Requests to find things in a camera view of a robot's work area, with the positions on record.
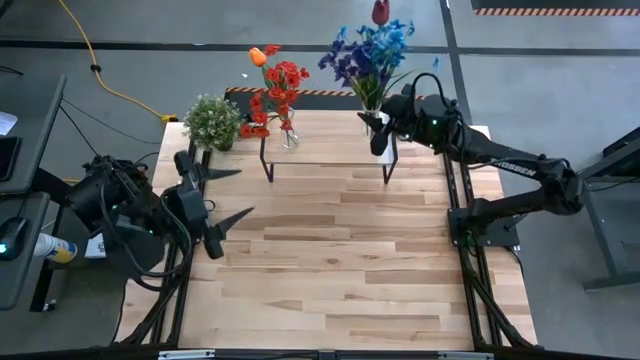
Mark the red artificial flower bunch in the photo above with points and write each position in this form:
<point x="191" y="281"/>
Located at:
<point x="287" y="70"/>
<point x="257" y="116"/>

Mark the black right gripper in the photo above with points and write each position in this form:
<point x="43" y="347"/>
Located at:
<point x="422" y="122"/>

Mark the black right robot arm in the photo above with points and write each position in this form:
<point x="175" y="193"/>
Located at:
<point x="510" y="170"/>

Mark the white paper sheet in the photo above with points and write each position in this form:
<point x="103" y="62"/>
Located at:
<point x="6" y="122"/>

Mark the orange artificial tulip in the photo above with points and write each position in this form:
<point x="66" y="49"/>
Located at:
<point x="257" y="56"/>

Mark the grey metal stand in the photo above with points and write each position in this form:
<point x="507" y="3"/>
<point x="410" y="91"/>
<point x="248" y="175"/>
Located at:
<point x="602" y="225"/>

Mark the black aluminium table frame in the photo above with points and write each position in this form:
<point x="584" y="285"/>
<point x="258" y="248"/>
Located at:
<point x="430" y="130"/>

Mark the potted plant with white flowers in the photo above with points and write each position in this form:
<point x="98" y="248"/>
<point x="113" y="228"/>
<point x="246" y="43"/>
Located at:
<point x="212" y="122"/>

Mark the blue artificial flower bunch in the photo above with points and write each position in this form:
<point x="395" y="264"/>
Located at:
<point x="392" y="42"/>

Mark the black computer mouse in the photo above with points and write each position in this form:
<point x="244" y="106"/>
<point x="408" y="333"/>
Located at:
<point x="12" y="235"/>

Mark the grey desk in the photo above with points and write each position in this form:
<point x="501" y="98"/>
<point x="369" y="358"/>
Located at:
<point x="35" y="150"/>
<point x="20" y="280"/>

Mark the dark red artificial tulip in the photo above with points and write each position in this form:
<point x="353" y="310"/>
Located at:
<point x="380" y="11"/>

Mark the black mat with hazard stripe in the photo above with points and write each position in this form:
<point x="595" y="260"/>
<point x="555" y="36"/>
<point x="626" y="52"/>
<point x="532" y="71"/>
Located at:
<point x="320" y="100"/>
<point x="550" y="5"/>

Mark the black phone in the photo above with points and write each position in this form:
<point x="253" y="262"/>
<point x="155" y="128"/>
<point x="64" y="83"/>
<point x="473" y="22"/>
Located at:
<point x="7" y="157"/>

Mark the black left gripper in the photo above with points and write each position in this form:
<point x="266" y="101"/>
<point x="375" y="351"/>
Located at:
<point x="192" y="205"/>

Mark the clear glass vase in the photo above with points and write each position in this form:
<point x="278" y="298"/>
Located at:
<point x="290" y="137"/>
<point x="370" y="117"/>

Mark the white printed box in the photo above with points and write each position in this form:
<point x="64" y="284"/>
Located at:
<point x="96" y="247"/>

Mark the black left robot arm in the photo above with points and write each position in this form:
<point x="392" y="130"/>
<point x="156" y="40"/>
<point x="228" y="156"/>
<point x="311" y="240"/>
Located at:
<point x="115" y="210"/>

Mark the black support beam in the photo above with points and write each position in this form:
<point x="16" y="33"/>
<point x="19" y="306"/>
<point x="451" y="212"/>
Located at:
<point x="50" y="182"/>

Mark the wooden shelf with black frame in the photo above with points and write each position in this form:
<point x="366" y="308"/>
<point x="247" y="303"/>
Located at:
<point x="330" y="145"/>

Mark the white and yellow bottle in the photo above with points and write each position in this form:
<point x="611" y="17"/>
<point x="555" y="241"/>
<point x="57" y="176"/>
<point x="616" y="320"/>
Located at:
<point x="55" y="247"/>

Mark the purple artificial flower bunch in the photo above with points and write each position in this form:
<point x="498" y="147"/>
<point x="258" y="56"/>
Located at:
<point x="350" y="62"/>

